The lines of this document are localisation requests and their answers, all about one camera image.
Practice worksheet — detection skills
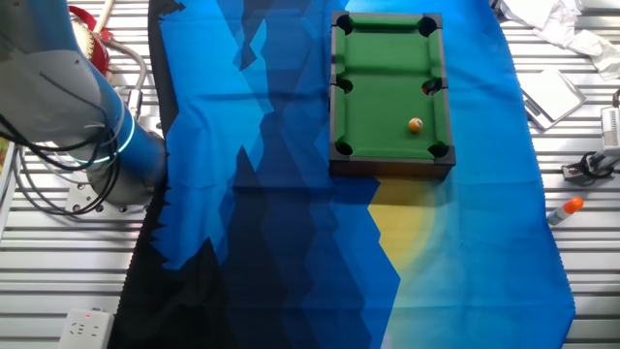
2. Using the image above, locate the mini green pool table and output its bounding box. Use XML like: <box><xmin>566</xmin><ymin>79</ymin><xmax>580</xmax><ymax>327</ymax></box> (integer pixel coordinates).
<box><xmin>327</xmin><ymin>10</ymin><xmax>457</xmax><ymax>181</ymax></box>

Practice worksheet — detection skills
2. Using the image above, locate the blue mountain print cloth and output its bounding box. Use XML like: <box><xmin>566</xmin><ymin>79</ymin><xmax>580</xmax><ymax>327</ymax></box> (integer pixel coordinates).
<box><xmin>108</xmin><ymin>0</ymin><xmax>577</xmax><ymax>349</ymax></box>

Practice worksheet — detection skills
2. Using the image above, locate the white digital scale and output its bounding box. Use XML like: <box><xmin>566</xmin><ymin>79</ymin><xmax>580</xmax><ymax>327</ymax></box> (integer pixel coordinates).
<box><xmin>518</xmin><ymin>67</ymin><xmax>588</xmax><ymax>131</ymax></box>

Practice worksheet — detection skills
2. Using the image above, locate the wooden drumstick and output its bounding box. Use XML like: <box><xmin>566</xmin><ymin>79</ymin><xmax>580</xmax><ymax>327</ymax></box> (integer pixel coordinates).
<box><xmin>94</xmin><ymin>0</ymin><xmax>116</xmax><ymax>34</ymax></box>

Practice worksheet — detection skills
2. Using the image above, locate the white power strip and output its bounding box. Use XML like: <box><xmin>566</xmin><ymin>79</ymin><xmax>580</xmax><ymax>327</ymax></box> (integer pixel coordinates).
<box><xmin>57</xmin><ymin>307</ymin><xmax>116</xmax><ymax>349</ymax></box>

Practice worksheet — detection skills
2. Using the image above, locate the crumpled white paper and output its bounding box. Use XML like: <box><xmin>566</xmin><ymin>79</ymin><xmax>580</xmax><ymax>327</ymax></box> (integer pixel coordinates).
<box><xmin>498</xmin><ymin>0</ymin><xmax>620</xmax><ymax>81</ymax></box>

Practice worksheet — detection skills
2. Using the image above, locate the grey hose with connector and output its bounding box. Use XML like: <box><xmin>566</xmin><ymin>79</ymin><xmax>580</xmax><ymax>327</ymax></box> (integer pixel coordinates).
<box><xmin>104</xmin><ymin>36</ymin><xmax>149</xmax><ymax>122</ymax></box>

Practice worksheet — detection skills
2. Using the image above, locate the black base cable bundle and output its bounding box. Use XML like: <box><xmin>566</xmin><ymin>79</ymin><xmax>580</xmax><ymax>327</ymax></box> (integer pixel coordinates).
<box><xmin>0</xmin><ymin>113</ymin><xmax>122</xmax><ymax>218</ymax></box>

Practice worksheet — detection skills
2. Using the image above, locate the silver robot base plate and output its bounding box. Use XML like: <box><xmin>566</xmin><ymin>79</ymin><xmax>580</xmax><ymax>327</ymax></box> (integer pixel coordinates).
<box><xmin>64</xmin><ymin>162</ymin><xmax>151</xmax><ymax>219</ymax></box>

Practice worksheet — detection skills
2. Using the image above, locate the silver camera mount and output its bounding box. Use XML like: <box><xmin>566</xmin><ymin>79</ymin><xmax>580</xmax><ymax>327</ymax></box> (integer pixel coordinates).
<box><xmin>561</xmin><ymin>146</ymin><xmax>620</xmax><ymax>185</ymax></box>

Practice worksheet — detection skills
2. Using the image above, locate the silver ribbed camera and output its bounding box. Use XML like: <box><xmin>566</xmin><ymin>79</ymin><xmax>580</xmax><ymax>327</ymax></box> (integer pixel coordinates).
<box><xmin>600</xmin><ymin>106</ymin><xmax>620</xmax><ymax>157</ymax></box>

